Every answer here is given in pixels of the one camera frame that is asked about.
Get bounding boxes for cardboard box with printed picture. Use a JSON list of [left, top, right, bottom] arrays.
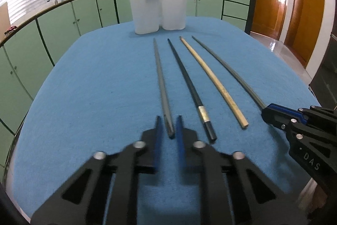
[[0, 2, 11, 39]]

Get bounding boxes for dark grey chopstick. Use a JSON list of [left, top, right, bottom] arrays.
[[191, 35, 267, 110]]

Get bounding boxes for blue table mat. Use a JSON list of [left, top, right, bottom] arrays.
[[12, 17, 317, 216]]

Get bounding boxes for dark blue chopstick silver band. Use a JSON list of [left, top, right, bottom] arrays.
[[167, 39, 217, 144]]

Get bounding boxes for white two-compartment utensil holder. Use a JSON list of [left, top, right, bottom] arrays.
[[130, 0, 187, 35]]

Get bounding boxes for red cloth on counter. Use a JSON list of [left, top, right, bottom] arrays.
[[4, 26, 17, 36]]

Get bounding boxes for light wooden chopstick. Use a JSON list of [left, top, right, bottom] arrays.
[[179, 36, 249, 129]]

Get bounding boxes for green lower cabinets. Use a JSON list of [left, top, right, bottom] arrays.
[[0, 0, 258, 183]]

